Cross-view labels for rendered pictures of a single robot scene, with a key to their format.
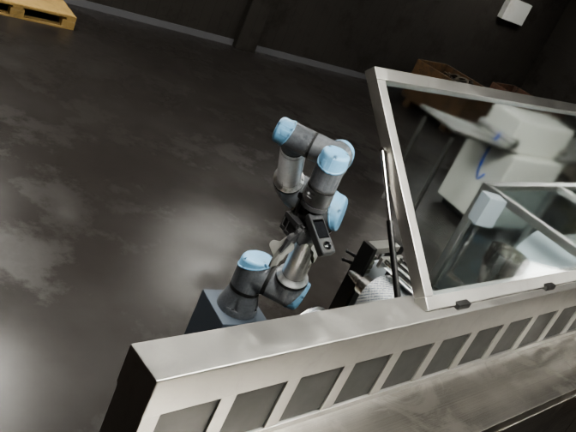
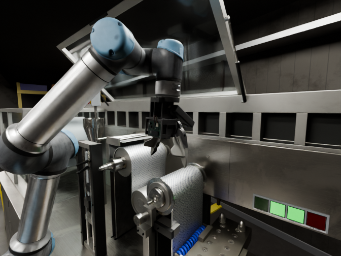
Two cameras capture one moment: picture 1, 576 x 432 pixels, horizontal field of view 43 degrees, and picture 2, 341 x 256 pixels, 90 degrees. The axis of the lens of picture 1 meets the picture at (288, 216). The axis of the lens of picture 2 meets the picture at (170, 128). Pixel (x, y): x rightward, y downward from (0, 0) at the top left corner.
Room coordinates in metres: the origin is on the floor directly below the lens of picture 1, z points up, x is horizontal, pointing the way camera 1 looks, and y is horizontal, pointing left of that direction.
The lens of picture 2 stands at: (1.72, 0.46, 1.59)
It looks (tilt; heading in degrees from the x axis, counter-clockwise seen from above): 6 degrees down; 270
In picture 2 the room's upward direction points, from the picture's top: straight up
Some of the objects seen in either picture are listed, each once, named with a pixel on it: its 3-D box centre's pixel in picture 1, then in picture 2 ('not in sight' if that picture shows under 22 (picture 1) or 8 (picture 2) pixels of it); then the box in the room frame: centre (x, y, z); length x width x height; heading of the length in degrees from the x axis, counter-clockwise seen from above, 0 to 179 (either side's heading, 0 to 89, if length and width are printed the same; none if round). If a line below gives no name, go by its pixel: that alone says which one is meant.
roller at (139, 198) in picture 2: not in sight; (159, 193); (1.78, -0.35, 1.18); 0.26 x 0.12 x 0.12; 50
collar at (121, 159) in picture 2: (368, 289); (117, 163); (1.97, -0.32, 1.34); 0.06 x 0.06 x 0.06; 50
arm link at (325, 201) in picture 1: (316, 195); (168, 90); (1.73, -0.05, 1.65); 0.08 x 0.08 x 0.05
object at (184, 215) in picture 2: not in sight; (189, 220); (1.64, -0.23, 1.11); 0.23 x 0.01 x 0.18; 50
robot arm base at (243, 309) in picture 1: (241, 296); not in sight; (2.26, 0.03, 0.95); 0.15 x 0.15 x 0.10
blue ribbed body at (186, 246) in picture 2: not in sight; (193, 240); (1.62, -0.22, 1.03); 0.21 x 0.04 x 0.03; 50
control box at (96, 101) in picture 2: not in sight; (93, 97); (2.17, -0.55, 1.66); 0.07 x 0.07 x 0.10; 29
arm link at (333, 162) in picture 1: (329, 170); (168, 62); (1.73, -0.05, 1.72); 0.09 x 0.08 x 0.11; 174
